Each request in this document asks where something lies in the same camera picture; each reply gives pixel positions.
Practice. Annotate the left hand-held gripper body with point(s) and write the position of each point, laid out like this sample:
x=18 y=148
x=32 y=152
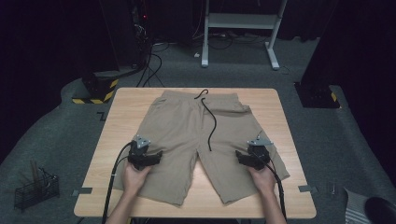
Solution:
x=138 y=155

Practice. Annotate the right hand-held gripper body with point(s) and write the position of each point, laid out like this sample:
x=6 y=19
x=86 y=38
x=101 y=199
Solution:
x=259 y=155

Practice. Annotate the beige shorts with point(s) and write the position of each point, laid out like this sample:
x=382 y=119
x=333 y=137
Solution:
x=180 y=124

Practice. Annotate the person's left hand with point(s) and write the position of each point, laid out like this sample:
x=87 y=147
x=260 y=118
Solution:
x=134 y=179

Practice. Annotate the person's right hand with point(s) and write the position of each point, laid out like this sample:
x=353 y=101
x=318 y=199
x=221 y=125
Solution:
x=264 y=179

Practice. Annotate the grey tape strip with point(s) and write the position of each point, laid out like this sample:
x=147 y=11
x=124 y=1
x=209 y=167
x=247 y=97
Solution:
x=307 y=188
x=83 y=191

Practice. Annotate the black yellow striped stand base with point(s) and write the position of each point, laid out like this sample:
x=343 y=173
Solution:
x=99 y=90

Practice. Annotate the black flat stand base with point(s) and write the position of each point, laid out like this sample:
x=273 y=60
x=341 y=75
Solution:
x=316 y=95

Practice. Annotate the dark equipment rack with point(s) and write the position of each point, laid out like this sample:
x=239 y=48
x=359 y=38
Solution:
x=141 y=31

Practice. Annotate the black curtain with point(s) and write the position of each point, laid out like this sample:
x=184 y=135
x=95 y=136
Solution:
x=46 y=46
x=358 y=46

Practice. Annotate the white metal stand frame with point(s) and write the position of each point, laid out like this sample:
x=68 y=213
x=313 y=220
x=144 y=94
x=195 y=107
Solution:
x=241 y=21

